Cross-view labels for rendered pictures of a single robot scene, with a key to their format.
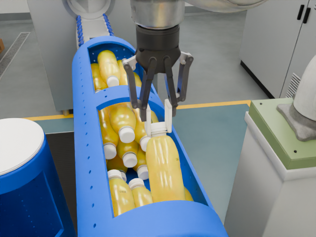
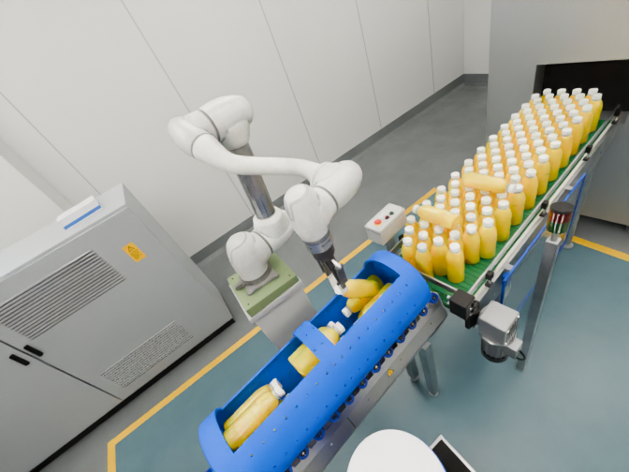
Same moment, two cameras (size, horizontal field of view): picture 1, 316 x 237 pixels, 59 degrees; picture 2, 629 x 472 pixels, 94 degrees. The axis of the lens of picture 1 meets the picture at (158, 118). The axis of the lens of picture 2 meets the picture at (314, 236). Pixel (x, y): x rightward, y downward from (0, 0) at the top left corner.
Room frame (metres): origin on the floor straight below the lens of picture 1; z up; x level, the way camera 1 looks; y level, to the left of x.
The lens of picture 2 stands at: (0.61, 0.69, 2.08)
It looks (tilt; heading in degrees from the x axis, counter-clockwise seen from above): 39 degrees down; 260
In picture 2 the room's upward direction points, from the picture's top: 25 degrees counter-clockwise
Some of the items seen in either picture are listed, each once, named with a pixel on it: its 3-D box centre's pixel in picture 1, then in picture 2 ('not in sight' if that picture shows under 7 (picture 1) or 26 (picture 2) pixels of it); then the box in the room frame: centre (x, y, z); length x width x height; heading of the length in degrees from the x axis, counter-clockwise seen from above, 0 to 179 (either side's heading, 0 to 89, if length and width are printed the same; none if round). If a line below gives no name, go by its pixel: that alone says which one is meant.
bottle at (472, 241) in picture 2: not in sight; (471, 244); (-0.14, -0.01, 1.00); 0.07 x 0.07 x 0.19
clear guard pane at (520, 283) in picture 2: not in sight; (540, 258); (-0.50, 0.08, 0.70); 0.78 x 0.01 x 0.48; 15
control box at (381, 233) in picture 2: not in sight; (386, 224); (0.06, -0.35, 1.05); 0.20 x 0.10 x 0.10; 15
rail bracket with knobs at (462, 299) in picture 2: not in sight; (460, 304); (0.09, 0.16, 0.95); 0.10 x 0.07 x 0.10; 105
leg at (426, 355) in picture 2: not in sight; (429, 371); (0.23, 0.06, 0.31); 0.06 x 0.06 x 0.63; 15
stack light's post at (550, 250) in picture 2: not in sight; (533, 318); (-0.28, 0.23, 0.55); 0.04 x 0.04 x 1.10; 15
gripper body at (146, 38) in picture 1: (157, 48); (325, 254); (0.48, 0.00, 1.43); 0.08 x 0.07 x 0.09; 105
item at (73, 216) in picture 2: not in sight; (80, 213); (1.58, -1.52, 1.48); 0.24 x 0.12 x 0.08; 16
